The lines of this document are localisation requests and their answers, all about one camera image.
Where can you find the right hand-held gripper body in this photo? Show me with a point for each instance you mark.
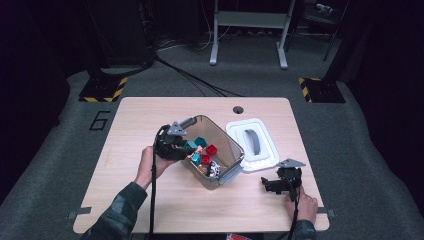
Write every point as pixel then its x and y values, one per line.
pixel 297 173

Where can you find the grey translucent storage box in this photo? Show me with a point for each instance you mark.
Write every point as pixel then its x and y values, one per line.
pixel 223 146

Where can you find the person's right hand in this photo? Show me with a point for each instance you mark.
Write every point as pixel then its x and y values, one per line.
pixel 306 208

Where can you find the white toy car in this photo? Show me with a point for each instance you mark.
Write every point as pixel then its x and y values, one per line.
pixel 213 169

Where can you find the red toy block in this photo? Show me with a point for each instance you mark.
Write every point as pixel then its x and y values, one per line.
pixel 205 159
pixel 211 149

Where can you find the blue toy block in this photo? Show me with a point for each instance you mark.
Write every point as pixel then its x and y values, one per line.
pixel 200 141

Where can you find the orange toy block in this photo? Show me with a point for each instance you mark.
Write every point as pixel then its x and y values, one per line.
pixel 201 169

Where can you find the pink toy block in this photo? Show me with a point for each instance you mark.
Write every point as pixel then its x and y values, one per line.
pixel 199 149

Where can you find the white metal stand frame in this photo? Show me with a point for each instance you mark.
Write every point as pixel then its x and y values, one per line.
pixel 250 20

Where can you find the black stand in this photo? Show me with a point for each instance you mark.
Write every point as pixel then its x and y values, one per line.
pixel 333 36

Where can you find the teal toy block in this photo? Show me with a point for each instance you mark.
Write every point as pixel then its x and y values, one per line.
pixel 192 145

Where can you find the grey table clamp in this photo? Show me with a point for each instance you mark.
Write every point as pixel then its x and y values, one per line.
pixel 80 212
pixel 328 212

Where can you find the black striped stand base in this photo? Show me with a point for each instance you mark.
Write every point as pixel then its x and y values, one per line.
pixel 100 90
pixel 325 91

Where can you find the black table grommet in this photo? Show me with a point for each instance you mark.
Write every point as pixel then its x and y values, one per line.
pixel 238 110

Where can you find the cyan toy block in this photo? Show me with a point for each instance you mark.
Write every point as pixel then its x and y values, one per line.
pixel 196 160

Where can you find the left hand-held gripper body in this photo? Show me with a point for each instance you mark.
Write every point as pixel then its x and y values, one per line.
pixel 168 146

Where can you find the grey device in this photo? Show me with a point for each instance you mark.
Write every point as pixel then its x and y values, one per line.
pixel 324 9

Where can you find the black cabinet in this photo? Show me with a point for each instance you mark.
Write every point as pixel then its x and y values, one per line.
pixel 123 33

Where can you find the person's left hand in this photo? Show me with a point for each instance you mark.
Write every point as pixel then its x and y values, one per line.
pixel 148 166

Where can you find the red white item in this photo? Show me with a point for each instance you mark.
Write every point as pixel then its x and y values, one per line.
pixel 238 237

